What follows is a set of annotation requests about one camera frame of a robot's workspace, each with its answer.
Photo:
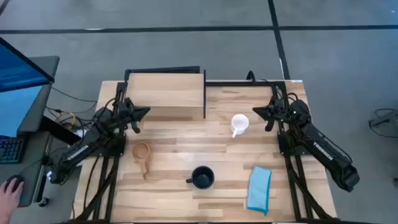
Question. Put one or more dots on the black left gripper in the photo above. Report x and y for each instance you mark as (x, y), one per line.
(124, 112)

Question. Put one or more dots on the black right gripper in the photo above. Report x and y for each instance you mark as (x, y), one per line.
(281, 112)

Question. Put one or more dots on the white ceramic mug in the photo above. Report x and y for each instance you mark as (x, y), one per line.
(239, 123)

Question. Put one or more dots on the black ceramic mug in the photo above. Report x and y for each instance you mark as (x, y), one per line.
(202, 178)

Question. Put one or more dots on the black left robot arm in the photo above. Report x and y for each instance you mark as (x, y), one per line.
(77, 152)

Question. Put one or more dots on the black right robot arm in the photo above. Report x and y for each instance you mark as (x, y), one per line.
(323, 152)

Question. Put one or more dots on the white box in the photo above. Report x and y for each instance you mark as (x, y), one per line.
(80, 133)

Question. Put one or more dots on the light blue folded cloth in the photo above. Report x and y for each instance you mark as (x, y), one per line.
(259, 189)

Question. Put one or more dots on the grey side desk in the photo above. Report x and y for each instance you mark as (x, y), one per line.
(31, 174)

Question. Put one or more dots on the grey-framed computer monitor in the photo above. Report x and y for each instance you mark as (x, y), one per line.
(12, 109)

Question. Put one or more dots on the black computer keyboard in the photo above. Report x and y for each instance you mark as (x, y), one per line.
(11, 150)

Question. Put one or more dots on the black computer mouse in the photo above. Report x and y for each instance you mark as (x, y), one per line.
(17, 180)

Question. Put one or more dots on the person's hand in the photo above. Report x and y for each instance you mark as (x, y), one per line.
(9, 199)

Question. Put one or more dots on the wood shelf with black frame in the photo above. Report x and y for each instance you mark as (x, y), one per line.
(164, 90)

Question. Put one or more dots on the black aluminium rig frame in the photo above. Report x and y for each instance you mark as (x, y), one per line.
(239, 83)

